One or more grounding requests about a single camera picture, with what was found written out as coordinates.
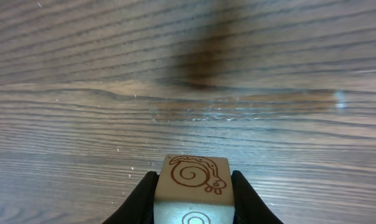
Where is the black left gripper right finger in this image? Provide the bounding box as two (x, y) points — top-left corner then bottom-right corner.
(231, 170), (283, 224)

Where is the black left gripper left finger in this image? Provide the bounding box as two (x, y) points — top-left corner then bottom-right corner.
(103, 171), (159, 224)

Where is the white block snail picture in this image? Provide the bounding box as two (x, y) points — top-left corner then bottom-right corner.
(153, 154), (235, 224)

